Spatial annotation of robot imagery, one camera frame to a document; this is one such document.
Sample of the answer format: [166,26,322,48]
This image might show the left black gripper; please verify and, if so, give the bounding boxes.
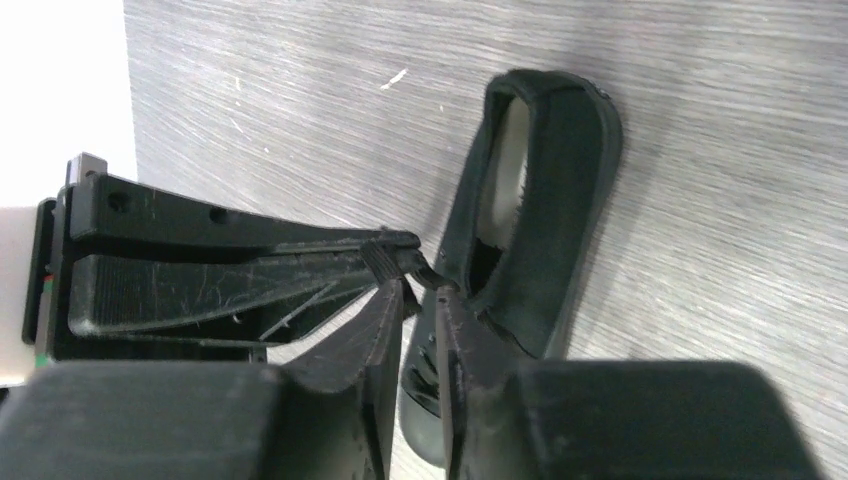
[22,152,421,363]

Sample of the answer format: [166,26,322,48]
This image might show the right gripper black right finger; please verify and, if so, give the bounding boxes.
[435,288,537,479]

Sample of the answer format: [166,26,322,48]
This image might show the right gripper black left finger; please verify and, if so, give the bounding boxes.
[284,279,404,479]

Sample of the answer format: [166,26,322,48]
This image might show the black canvas shoe with laces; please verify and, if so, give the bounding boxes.
[360,68,624,468]

